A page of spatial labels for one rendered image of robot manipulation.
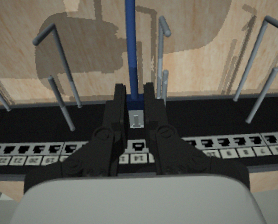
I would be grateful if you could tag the blue patch cable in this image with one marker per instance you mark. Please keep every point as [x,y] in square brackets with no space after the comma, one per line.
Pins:
[131,47]

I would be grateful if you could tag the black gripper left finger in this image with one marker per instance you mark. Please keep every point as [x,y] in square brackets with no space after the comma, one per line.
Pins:
[100,156]

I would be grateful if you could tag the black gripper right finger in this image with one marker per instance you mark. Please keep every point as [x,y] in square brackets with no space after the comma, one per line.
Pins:
[172,154]

